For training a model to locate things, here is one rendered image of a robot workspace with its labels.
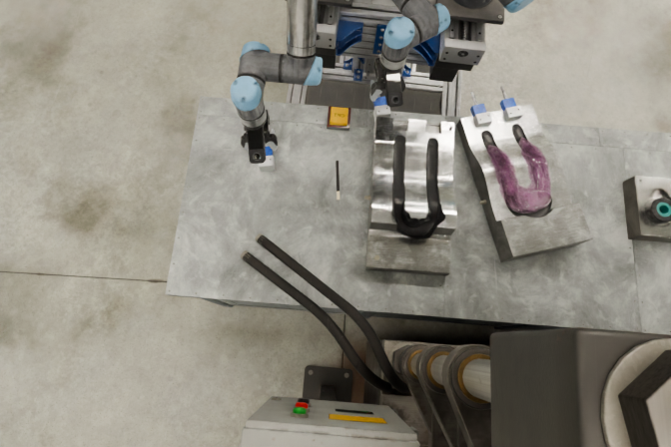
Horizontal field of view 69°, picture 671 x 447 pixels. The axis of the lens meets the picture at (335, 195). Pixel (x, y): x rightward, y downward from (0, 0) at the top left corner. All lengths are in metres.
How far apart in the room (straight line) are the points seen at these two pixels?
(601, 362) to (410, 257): 1.18
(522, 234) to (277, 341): 1.27
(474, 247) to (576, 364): 1.28
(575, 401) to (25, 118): 2.92
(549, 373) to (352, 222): 1.23
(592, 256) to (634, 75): 1.63
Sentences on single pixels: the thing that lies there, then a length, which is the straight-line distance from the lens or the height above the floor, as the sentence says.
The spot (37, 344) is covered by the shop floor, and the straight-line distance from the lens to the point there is 2.72.
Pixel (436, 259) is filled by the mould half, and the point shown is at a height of 0.86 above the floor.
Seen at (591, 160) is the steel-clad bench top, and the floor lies 0.80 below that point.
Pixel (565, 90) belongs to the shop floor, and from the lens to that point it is 3.01.
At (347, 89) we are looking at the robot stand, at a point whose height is 0.21.
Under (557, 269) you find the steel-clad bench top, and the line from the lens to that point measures 1.75.
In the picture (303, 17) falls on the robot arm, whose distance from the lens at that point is 1.25.
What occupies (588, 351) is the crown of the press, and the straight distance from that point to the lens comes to 0.41.
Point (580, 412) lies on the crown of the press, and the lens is 0.41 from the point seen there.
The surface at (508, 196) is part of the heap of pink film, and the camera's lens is 1.65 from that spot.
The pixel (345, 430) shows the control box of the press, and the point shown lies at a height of 1.47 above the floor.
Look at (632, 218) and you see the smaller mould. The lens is 1.87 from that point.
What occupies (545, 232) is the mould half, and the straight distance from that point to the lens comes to 1.64.
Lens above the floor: 2.37
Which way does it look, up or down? 73 degrees down
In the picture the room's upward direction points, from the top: 3 degrees clockwise
